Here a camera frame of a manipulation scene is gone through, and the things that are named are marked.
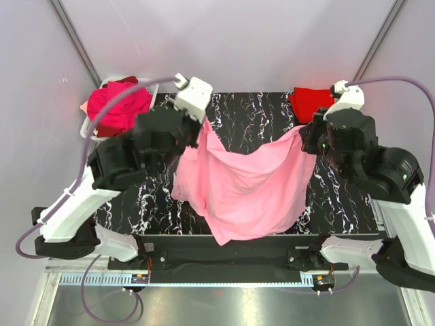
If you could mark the folded red t shirt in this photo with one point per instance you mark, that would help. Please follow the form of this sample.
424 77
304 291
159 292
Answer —
305 102

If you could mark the white plastic basket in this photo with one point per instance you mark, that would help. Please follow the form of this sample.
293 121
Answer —
153 89

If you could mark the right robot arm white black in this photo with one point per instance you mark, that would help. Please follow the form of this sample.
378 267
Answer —
393 179

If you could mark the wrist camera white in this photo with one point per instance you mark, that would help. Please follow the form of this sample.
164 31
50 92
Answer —
193 97
346 97

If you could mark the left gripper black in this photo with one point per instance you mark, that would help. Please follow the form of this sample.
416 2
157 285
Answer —
194 125

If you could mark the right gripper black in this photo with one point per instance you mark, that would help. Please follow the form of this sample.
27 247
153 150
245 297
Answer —
310 132

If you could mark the crumpled magenta t shirt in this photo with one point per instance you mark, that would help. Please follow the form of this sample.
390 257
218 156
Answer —
134 104

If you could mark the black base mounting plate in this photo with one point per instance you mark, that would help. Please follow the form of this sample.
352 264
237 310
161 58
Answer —
198 260

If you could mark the aluminium rail front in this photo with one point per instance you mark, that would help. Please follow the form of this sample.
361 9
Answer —
80 273

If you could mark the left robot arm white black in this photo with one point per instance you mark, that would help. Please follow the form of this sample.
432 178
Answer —
68 230

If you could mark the light pink t shirt in basket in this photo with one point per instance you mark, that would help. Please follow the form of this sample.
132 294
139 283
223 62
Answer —
84 107

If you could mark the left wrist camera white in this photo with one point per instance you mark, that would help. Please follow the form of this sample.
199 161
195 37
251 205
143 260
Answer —
193 97

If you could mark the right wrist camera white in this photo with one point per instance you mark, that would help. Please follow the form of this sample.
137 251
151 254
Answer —
346 97

